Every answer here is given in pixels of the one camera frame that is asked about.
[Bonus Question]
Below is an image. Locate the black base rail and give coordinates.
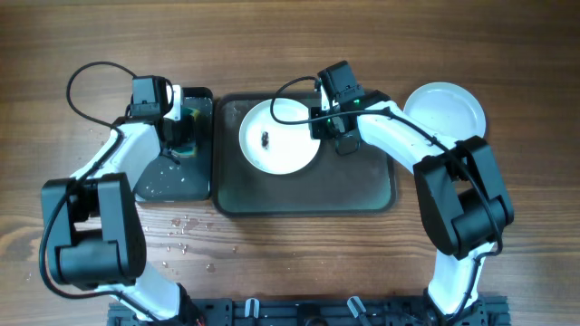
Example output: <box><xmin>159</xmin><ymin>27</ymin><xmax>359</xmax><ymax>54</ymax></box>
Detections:
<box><xmin>106</xmin><ymin>295</ymin><xmax>511</xmax><ymax>326</ymax></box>

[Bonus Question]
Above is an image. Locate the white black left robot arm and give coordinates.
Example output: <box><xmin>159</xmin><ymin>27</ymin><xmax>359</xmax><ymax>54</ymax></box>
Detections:
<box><xmin>39</xmin><ymin>76</ymin><xmax>205</xmax><ymax>325</ymax></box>

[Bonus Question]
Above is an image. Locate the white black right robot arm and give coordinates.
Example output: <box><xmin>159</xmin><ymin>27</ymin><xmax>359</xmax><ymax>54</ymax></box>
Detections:
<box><xmin>310</xmin><ymin>61</ymin><xmax>514</xmax><ymax>325</ymax></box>

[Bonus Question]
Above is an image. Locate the small black tray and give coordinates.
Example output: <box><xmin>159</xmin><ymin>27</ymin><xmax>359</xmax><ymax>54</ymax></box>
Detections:
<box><xmin>134</xmin><ymin>87</ymin><xmax>214</xmax><ymax>203</ymax></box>

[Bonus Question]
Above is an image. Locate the large dark brown tray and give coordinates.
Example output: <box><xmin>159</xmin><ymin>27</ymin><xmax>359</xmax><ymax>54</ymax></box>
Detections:
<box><xmin>211</xmin><ymin>92</ymin><xmax>397</xmax><ymax>217</ymax></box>

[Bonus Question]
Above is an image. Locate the white plate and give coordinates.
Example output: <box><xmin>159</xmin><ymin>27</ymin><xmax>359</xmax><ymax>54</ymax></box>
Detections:
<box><xmin>403</xmin><ymin>81</ymin><xmax>487</xmax><ymax>140</ymax></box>
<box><xmin>238</xmin><ymin>100</ymin><xmax>321</xmax><ymax>175</ymax></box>

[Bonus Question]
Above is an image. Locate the green yellow sponge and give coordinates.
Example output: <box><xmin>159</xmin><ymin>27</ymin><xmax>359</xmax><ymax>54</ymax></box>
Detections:
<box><xmin>173</xmin><ymin>107</ymin><xmax>199</xmax><ymax>158</ymax></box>

